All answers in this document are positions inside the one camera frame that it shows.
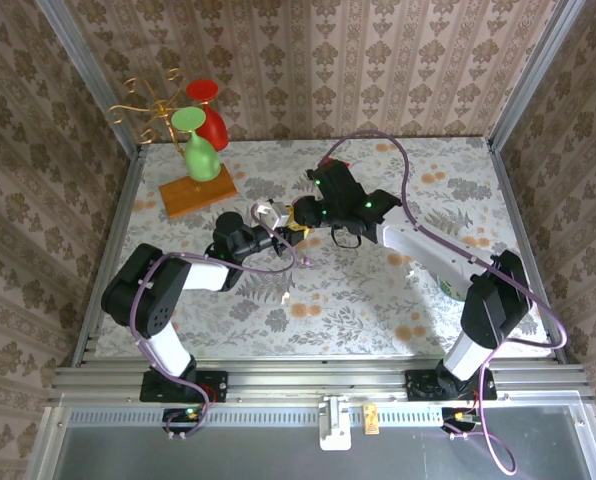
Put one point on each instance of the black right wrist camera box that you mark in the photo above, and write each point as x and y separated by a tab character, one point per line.
333	177

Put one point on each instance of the floral print tablecloth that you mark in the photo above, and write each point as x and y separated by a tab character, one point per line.
353	310

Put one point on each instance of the grey metal sheet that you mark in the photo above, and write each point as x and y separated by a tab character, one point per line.
278	455

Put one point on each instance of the aluminium frame post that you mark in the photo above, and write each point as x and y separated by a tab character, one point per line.
533	75
92	75

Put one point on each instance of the white plastic bracket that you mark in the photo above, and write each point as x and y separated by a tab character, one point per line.
335	435

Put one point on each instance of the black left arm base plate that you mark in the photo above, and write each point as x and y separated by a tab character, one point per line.
213	387

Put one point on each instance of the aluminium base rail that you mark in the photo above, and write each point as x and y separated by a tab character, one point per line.
318	382

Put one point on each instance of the small yellow tag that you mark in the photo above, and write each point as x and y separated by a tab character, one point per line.
370	420

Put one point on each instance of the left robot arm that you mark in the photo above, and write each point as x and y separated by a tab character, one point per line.
203	275

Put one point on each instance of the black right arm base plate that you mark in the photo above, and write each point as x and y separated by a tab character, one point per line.
418	385

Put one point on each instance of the green wine glass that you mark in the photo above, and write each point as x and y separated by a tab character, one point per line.
200	157

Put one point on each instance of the aluminium side rail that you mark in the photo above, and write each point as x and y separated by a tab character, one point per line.
119	220
509	200

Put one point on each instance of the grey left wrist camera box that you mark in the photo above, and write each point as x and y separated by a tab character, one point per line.
273	212

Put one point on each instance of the green leaf print bowl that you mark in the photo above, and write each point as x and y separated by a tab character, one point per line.
448	289

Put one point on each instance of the white earbud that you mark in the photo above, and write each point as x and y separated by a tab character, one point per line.
285	297

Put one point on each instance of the red wine glass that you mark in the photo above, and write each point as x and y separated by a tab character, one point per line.
217	131

